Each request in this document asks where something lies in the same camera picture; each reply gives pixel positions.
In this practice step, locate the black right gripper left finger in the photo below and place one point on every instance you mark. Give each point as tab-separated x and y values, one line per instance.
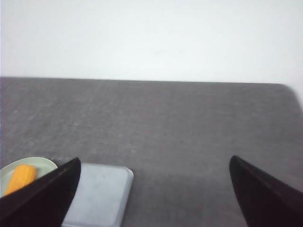
45	201

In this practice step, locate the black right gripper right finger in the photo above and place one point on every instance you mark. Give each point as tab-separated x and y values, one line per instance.
264	200

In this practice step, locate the yellow corn cob piece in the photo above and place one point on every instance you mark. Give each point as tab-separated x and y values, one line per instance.
21	177

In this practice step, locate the green ceramic plate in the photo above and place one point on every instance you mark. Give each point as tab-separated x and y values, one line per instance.
42	165

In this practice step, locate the silver digital kitchen scale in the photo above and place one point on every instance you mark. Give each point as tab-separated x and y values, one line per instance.
101	196

